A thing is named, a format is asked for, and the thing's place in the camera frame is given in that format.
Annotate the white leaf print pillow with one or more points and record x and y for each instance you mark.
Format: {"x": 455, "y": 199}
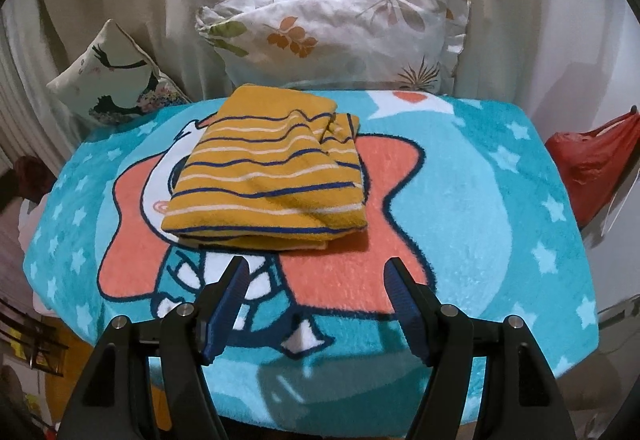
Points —
{"x": 340, "y": 29}

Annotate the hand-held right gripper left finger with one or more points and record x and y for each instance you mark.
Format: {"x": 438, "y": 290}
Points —
{"x": 229, "y": 315}

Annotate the dark red cloth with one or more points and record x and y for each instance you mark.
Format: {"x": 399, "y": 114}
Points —
{"x": 35, "y": 177}

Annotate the white bird print pillow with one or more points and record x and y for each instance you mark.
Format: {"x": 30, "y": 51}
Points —
{"x": 110, "y": 79}

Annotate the red plastic bag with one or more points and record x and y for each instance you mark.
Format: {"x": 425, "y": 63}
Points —
{"x": 595, "y": 164}

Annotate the blue printed blanket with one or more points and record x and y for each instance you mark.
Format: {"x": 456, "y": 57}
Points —
{"x": 475, "y": 230}

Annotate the black metal rack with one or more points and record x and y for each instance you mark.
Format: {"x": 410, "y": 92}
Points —
{"x": 30, "y": 340}

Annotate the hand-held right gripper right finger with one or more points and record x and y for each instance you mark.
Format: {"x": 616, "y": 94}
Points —
{"x": 406, "y": 315}

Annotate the yellow striped sweater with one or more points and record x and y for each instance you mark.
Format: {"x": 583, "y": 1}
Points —
{"x": 270, "y": 180}

